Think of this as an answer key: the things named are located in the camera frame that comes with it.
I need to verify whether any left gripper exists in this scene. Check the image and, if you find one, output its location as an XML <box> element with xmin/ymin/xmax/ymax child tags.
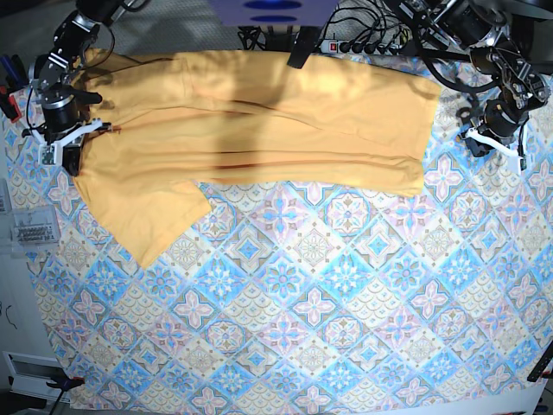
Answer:
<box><xmin>456</xmin><ymin>99</ymin><xmax>529</xmax><ymax>171</ymax></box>

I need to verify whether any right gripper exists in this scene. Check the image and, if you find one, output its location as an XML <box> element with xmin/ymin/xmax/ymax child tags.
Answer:
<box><xmin>22</xmin><ymin>97</ymin><xmax>112</xmax><ymax>176</ymax></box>

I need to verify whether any yellow T-shirt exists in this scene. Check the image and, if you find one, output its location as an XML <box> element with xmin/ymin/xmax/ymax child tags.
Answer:
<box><xmin>73</xmin><ymin>50</ymin><xmax>441</xmax><ymax>267</ymax></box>

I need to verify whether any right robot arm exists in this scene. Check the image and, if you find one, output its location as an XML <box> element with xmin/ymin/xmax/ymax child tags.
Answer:
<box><xmin>22</xmin><ymin>1</ymin><xmax>132</xmax><ymax>177</ymax></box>

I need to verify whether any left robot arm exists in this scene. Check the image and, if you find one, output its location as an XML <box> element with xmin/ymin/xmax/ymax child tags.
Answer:
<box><xmin>388</xmin><ymin>1</ymin><xmax>550</xmax><ymax>174</ymax></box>

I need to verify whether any clear plastic screw box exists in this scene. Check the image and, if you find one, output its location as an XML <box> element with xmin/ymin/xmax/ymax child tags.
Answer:
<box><xmin>10</xmin><ymin>206</ymin><xmax>60</xmax><ymax>247</ymax></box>

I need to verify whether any red black clamp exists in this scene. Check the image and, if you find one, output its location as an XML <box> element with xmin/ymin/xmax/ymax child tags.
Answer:
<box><xmin>0</xmin><ymin>86</ymin><xmax>22</xmax><ymax>124</ymax></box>

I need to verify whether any white power strip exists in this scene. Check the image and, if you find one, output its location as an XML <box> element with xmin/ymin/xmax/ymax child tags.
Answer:
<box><xmin>319</xmin><ymin>38</ymin><xmax>405</xmax><ymax>56</ymax></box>

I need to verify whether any black clamp right edge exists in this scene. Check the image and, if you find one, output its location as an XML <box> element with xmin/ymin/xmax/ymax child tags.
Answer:
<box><xmin>526</xmin><ymin>356</ymin><xmax>552</xmax><ymax>383</ymax></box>

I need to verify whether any orange black bar clamp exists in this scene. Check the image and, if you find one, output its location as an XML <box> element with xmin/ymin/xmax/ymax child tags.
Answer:
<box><xmin>47</xmin><ymin>376</ymin><xmax>85</xmax><ymax>392</ymax></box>

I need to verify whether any patterned blue tablecloth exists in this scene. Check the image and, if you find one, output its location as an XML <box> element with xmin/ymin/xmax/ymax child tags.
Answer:
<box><xmin>0</xmin><ymin>54</ymin><xmax>553</xmax><ymax>415</ymax></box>

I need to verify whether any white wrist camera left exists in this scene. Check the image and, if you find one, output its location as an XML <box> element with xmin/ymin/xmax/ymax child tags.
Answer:
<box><xmin>509</xmin><ymin>153</ymin><xmax>527</xmax><ymax>176</ymax></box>

